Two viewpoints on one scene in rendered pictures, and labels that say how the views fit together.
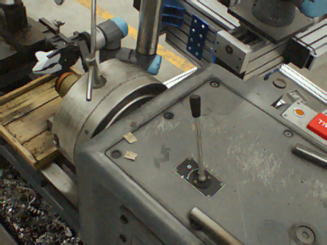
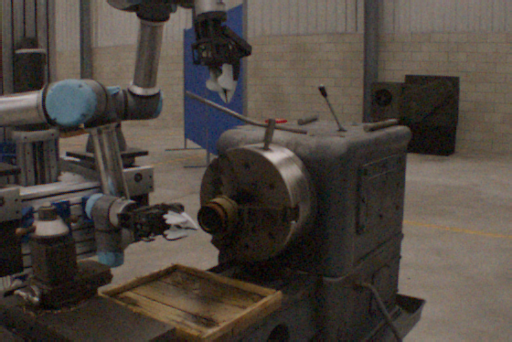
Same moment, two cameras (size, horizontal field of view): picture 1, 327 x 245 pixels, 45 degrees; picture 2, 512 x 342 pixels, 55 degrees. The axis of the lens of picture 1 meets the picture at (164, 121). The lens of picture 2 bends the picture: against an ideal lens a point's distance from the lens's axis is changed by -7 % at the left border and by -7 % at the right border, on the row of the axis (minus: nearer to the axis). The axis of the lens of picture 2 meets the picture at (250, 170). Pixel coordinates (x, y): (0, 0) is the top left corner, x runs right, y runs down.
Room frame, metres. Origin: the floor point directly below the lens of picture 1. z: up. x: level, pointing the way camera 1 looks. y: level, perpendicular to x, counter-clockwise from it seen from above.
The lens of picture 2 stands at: (0.72, 1.56, 1.42)
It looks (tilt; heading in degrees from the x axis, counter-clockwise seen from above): 10 degrees down; 270
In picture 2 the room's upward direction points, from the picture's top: straight up
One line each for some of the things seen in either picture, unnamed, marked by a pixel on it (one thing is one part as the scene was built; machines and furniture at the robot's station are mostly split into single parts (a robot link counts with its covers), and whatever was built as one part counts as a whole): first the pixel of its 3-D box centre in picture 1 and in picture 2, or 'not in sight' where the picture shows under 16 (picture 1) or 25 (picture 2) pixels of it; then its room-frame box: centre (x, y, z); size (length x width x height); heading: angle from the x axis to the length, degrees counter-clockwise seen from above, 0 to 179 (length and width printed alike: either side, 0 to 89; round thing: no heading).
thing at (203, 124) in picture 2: not in sight; (208, 91); (1.43, -6.71, 1.18); 4.12 x 0.80 x 2.35; 108
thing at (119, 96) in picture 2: not in sight; (106, 104); (1.25, -0.31, 1.33); 0.13 x 0.12 x 0.14; 26
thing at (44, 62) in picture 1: (42, 57); (176, 220); (0.90, 0.39, 1.09); 0.09 x 0.06 x 0.03; 144
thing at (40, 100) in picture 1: (54, 111); (186, 300); (0.88, 0.37, 0.89); 0.36 x 0.30 x 0.04; 144
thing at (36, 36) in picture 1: (20, 34); (66, 286); (1.12, 0.56, 0.99); 0.20 x 0.10 x 0.05; 54
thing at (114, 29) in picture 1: (110, 32); (107, 210); (1.11, 0.23, 1.08); 0.11 x 0.08 x 0.09; 144
